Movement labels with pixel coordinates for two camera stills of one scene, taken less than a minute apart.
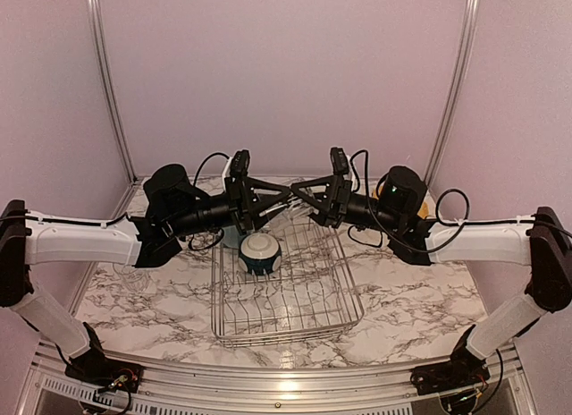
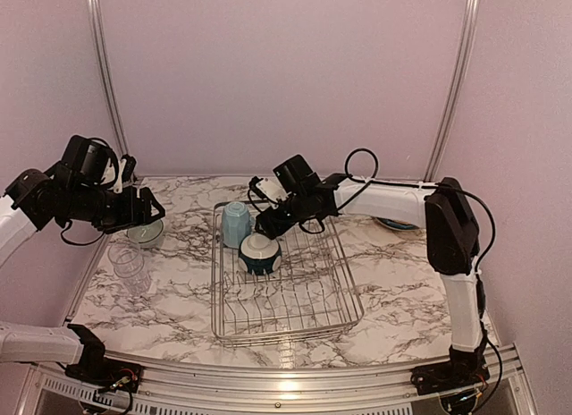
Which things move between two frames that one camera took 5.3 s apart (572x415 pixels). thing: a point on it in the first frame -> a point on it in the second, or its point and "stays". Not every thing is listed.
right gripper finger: x=319 y=217 -> x=268 y=225
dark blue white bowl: x=259 y=251 stays
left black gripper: x=246 y=205 -> x=129 y=217
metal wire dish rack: x=313 y=293 stays
